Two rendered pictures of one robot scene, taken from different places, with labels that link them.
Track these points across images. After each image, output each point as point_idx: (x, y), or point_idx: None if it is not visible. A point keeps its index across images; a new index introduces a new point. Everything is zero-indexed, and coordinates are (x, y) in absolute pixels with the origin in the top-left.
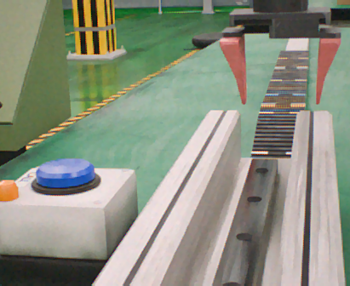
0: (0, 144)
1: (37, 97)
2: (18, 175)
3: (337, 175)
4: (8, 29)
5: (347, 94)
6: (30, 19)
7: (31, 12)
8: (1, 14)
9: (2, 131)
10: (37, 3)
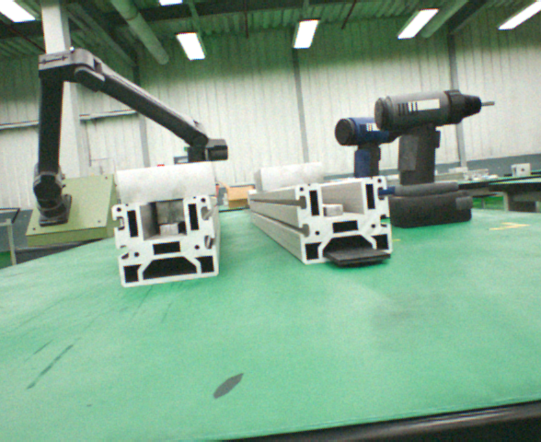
0: (100, 236)
1: (111, 220)
2: (114, 238)
3: (223, 225)
4: (97, 197)
5: (228, 218)
6: (106, 192)
7: (106, 191)
8: (93, 192)
9: (101, 230)
10: (108, 187)
